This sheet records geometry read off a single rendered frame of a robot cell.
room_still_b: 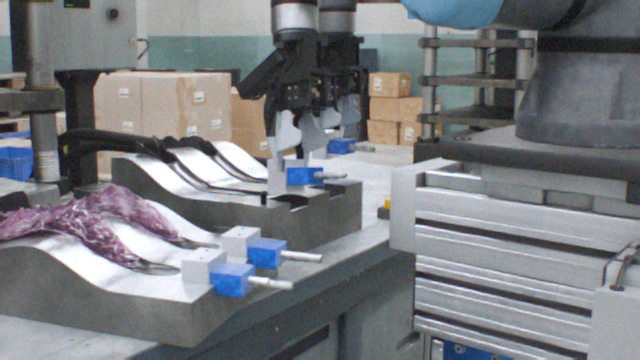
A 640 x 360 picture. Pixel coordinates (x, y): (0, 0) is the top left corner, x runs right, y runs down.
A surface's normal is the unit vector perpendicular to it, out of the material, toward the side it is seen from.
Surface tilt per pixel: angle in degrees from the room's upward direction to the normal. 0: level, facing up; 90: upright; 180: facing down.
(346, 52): 90
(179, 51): 90
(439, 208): 90
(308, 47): 82
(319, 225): 90
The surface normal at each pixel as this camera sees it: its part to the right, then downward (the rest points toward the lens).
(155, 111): -0.52, 0.26
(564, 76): -0.73, -0.18
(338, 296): 0.82, 0.11
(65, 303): -0.31, 0.18
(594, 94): -0.37, -0.14
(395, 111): -0.65, 0.12
